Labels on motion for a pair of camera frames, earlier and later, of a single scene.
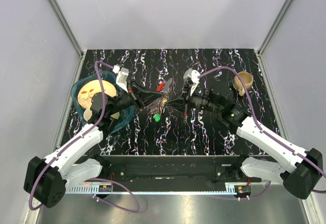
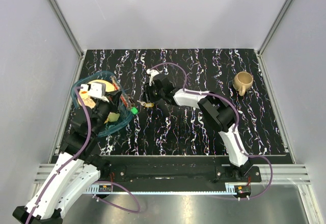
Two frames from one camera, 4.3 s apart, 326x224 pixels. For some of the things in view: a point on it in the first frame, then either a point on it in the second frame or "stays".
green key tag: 157,117 to 134,110
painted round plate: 88,89 stays
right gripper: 179,104 to 147,90
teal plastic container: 126,117 stays
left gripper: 149,96 to 113,98
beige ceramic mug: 248,79 stays
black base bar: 175,169 stays
